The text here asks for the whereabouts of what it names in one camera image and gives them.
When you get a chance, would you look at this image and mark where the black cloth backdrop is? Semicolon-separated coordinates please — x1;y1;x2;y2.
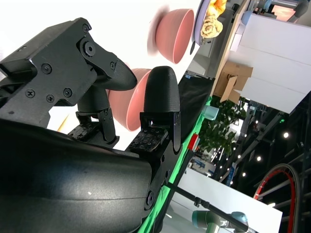
176;75;216;177

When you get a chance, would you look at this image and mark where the brown cardboard box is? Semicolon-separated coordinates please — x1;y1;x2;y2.
213;60;254;104

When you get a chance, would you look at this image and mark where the pink bowl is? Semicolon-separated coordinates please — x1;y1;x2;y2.
155;8;195;65
105;62;153;133

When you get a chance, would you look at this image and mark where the green leafy plant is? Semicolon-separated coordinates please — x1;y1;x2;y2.
198;97;248;156

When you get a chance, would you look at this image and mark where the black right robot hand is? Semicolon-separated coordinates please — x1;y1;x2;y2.
0;17;182;233

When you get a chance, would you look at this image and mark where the pale teal cup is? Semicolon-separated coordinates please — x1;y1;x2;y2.
203;104;219;121

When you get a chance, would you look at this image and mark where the lavender plate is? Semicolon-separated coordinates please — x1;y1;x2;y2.
193;0;214;47

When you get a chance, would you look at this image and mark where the red black curved rail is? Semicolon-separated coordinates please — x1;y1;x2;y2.
252;164;302;233

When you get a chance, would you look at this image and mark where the small red box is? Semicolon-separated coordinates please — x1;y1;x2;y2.
189;134;200;151

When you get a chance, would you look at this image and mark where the orange yellow crumpled item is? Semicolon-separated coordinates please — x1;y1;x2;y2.
206;0;228;17

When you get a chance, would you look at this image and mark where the black boom pole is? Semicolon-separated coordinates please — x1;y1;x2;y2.
167;183;248;231

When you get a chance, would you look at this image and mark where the pale yellow crumpled item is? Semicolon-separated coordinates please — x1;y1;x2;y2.
201;15;224;39

